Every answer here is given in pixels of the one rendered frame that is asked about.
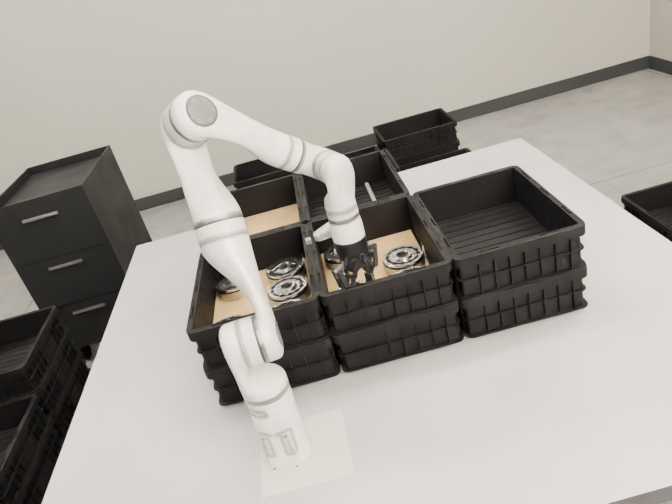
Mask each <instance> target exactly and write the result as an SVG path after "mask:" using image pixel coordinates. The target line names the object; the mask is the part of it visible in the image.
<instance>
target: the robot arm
mask: <svg viewBox="0 0 672 504"><path fill-rule="evenodd" d="M160 130H161V134H162V137H163V139H164V142H165V144H166V147H167V149H168V151H169V154H170V156H171V159H172V161H173V163H174V166H175V168H176V171H177V173H178V176H179V178H180V181H181V185H182V188H183V192H184V195H185V199H186V202H187V205H188V208H189V212H190V215H191V218H192V222H193V226H194V230H195V233H196V236H197V240H198V243H199V246H200V250H201V253H202V255H203V256H204V258H205V259H206V260H207V261H208V262H209V263H210V264H211V265H212V266H213V267H214V268H215V269H216V270H218V271H219V272H220V273H221V274H223V275H224V276H225V277H226V278H227V279H229V280H230V281H231V282H232V283H233V284H234V285H235V286H236V287H237V288H238V289H239V290H240V291H241V292H242V293H243V294H244V295H245V296H246V298H247V299H248V300H249V302H250V303H251V305H252V307H253V309H254V311H255V314H254V315H251V316H248V317H245V318H241V319H238V320H235V321H232V322H229V323H226V324H224V325H222V326H221V328H220V330H219V342H220V347H221V349H222V352H223V355H224V358H225V359H226V361H227V363H228V365H229V367H230V369H231V371H232V373H233V375H234V378H235V380H236V382H237V384H238V387H239V389H240V391H241V393H242V396H243V398H244V401H245V403H246V406H247V408H248V411H249V413H250V416H251V418H252V421H253V423H254V426H255V428H256V431H257V433H258V435H259V439H260V442H261V444H262V446H263V449H264V451H265V454H266V456H267V459H268V461H269V464H270V466H271V469H272V470H281V469H290V468H298V467H301V466H302V462H303V461H304V460H305V459H306V458H307V457H308V455H309V453H310V451H311V443H310V440H309V437H308V434H307V431H306V429H305V426H304V423H303V420H302V417H301V415H300V412H299V409H298V406H297V403H296V400H295V398H294V395H293V392H292V389H291V386H290V383H289V380H288V377H287V374H286V372H285V370H284V369H283V368H282V367H281V366H279V365H277V364H273V363H269V362H272V361H275V360H277V359H280V358H281V357H282V356H283V352H284V347H283V340H282V337H281V333H280V330H279V327H278V323H277V321H276V319H275V316H274V313H273V311H272V308H271V305H270V302H269V300H268V297H267V294H266V291H265V289H264V286H263V283H262V280H261V277H260V274H259V271H258V267H257V264H256V260H255V256H254V253H253V249H252V245H251V241H250V238H249V234H248V230H247V227H246V224H245V220H244V217H243V214H242V211H241V209H240V207H239V205H238V203H237V202H236V200H235V198H234V197H233V196H232V195H231V193H230V192H229V191H228V189H227V188H226V187H225V186H224V184H223V183H222V182H221V180H220V179H219V177H218V176H217V174H216V172H215V170H214V167H213V164H212V161H211V157H210V154H209V149H208V144H207V141H208V140H209V139H210V138H214V139H220V140H225V141H229V142H232V143H235V144H238V145H240V146H242V147H243V148H245V149H247V150H248V151H249V152H250V153H252V154H253V155H254V156H255V157H257V158H258V159H259V160H261V161H262V162H264V163H266V164H268V165H270V166H273V167H276V168H279V169H282V170H285V171H288V172H292V173H296V174H304V175H307V176H309V177H312V178H315V179H317V180H319V181H321V182H323V183H325V184H326V187H327V190H328V194H327V195H326V196H325V198H324V206H325V210H326V213H327V217H328V220H329V222H327V223H326V224H324V225H323V226H322V227H320V228H319V229H317V230H316V231H315V232H314V233H313V236H314V239H315V241H323V240H325V239H328V238H331V237H332V239H333V243H334V246H335V250H336V253H337V254H338V256H339V257H340V265H339V266H338V267H337V269H334V268H333V269H332V271H331V272H332V274H333V276H334V278H335V280H336V282H337V284H338V286H339V288H341V289H342V288H346V287H350V286H353V285H356V278H357V277H358V271H359V270H360V269H361V268H362V269H363V270H364V271H365V272H364V275H365V279H366V282H368V281H372V280H375V277H374V273H373V272H374V268H375V267H377V266H378V254H377V244H376V243H372V242H367V239H366V234H365V231H364V226H363V222H362V220H361V217H360V215H359V211H358V207H357V203H356V199H355V173H354V169H353V166H352V163H351V162H350V160H349V159H348V158H347V157H346V156H345V155H342V154H340V153H337V152H335V151H332V150H330V149H327V148H323V147H320V146H317V145H313V144H309V143H308V142H306V141H304V140H301V139H299V138H296V137H293V136H291V135H288V134H285V133H282V132H279V131H277V130H274V129H272V128H269V127H267V126H265V125H263V124H261V123H259V122H257V121H255V120H253V119H251V118H249V117H248V116H246V115H244V114H242V113H240V112H238V111H237V110H235V109H233V108H231V107H229V106H228V105H226V104H224V103H222V102H221V101H219V100H217V99H215V98H213V97H212V96H210V95H208V94H205V93H203V92H200V91H196V90H188V91H185V92H183V93H181V94H180V95H178V96H177V97H176V98H175V99H174V100H173V101H172V102H171V103H170V104H169V105H168V106H167V107H166V109H165V110H164V111H163V113H162V115H161V118H160ZM372 258H373V261H372ZM349 272H352V273H353V274H350V273H349ZM350 279H351V283H350Z"/></svg>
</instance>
